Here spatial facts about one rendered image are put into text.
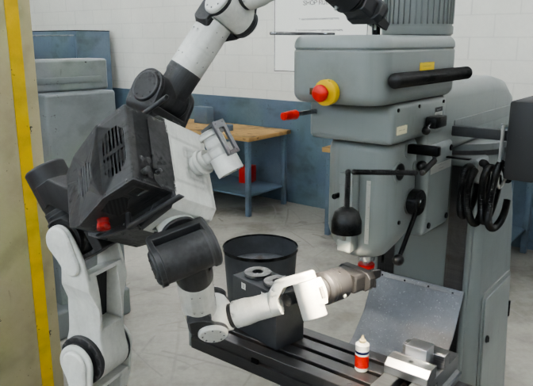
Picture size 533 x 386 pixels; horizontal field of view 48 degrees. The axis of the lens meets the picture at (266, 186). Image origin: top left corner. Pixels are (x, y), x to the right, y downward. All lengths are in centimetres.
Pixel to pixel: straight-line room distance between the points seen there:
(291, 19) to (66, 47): 336
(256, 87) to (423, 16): 558
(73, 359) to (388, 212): 93
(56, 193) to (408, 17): 105
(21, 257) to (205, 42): 171
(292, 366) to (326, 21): 518
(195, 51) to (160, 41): 677
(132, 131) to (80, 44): 730
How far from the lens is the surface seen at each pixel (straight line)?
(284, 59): 696
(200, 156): 143
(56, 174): 170
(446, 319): 205
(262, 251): 400
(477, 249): 201
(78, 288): 168
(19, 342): 311
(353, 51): 139
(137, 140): 136
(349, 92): 139
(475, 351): 217
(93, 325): 174
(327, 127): 155
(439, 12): 176
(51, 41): 906
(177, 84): 155
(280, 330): 191
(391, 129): 146
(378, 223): 157
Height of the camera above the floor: 188
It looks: 14 degrees down
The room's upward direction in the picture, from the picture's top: straight up
